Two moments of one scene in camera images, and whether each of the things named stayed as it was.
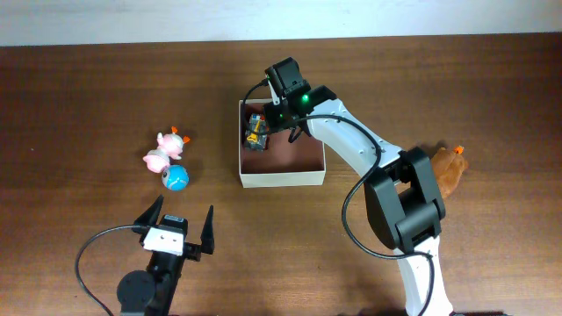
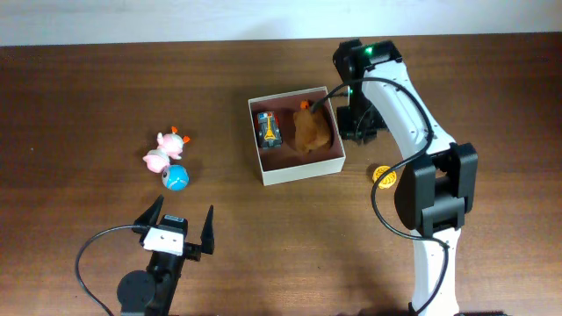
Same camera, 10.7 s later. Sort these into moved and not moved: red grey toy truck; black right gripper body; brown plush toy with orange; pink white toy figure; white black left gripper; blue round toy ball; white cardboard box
Moved: brown plush toy with orange; white cardboard box; black right gripper body; red grey toy truck
Not moved: blue round toy ball; white black left gripper; pink white toy figure
